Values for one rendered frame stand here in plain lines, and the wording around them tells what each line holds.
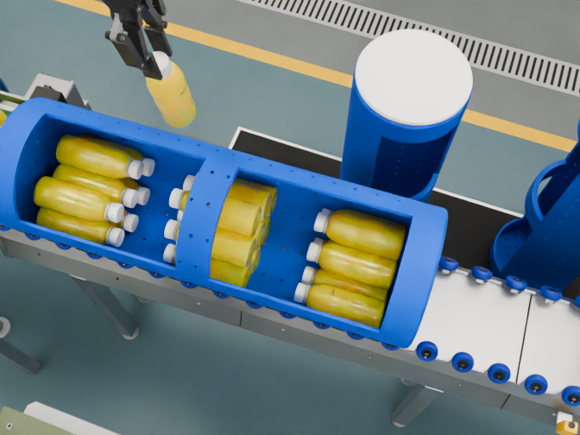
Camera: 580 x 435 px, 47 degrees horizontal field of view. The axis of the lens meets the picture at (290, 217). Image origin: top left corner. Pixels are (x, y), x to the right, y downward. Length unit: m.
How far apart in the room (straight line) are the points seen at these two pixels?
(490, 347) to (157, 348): 1.31
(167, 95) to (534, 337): 0.91
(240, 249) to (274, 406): 1.13
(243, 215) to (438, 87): 0.60
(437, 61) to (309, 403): 1.24
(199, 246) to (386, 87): 0.63
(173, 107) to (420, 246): 0.50
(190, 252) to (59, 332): 1.35
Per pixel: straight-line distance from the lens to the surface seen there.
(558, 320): 1.58
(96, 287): 1.99
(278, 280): 1.46
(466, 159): 2.79
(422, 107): 1.61
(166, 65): 1.14
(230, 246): 1.32
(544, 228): 2.02
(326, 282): 1.40
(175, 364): 2.43
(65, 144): 1.49
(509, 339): 1.53
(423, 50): 1.70
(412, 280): 1.21
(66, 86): 1.93
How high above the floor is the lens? 2.34
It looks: 65 degrees down
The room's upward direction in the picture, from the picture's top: straight up
